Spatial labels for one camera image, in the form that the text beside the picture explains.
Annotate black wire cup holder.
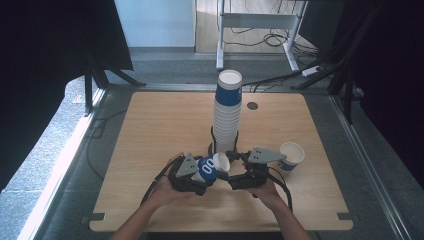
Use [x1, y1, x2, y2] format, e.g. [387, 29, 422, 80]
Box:
[207, 125, 240, 156]

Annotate hand-held gripper cable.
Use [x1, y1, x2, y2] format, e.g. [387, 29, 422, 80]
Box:
[139, 153, 184, 205]
[268, 166, 294, 213]

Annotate blue white paper cup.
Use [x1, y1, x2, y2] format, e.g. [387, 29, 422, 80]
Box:
[191, 152, 232, 184]
[278, 141, 306, 172]

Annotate thin black floor cable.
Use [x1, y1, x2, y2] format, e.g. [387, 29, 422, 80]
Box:
[85, 109, 128, 181]

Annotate black metal stand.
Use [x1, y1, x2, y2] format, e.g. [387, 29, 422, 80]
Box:
[83, 49, 148, 116]
[289, 6, 381, 124]

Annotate white metal desk frame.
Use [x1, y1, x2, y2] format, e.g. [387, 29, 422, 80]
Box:
[215, 0, 309, 73]

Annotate white power strip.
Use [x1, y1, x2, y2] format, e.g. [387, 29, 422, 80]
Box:
[301, 65, 323, 78]

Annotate aluminium floor rail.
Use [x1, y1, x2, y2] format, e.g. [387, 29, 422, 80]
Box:
[328, 94, 416, 240]
[18, 88, 108, 240]

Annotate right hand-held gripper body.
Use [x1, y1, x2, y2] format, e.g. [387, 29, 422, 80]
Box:
[233, 146, 287, 191]

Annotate stack of white paper cups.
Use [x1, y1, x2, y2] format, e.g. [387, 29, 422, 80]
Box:
[211, 69, 243, 154]

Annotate black curtain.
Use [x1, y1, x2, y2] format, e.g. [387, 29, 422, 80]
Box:
[0, 0, 134, 193]
[333, 0, 424, 191]

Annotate black floor cable coil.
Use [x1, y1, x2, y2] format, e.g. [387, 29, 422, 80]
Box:
[229, 26, 321, 58]

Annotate left hand-held gripper cable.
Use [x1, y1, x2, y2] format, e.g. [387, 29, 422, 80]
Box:
[139, 153, 184, 205]

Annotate person's left hand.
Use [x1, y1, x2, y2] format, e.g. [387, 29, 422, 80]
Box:
[143, 173, 198, 209]

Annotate right hand-held gripper cable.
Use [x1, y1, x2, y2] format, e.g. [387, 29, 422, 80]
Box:
[268, 166, 294, 213]

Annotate person's right hand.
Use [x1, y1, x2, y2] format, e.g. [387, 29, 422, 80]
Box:
[248, 180, 284, 211]

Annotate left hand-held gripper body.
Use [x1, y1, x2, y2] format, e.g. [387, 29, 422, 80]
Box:
[168, 152, 208, 197]

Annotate black power strip cable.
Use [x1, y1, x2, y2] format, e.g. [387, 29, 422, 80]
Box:
[240, 71, 304, 94]

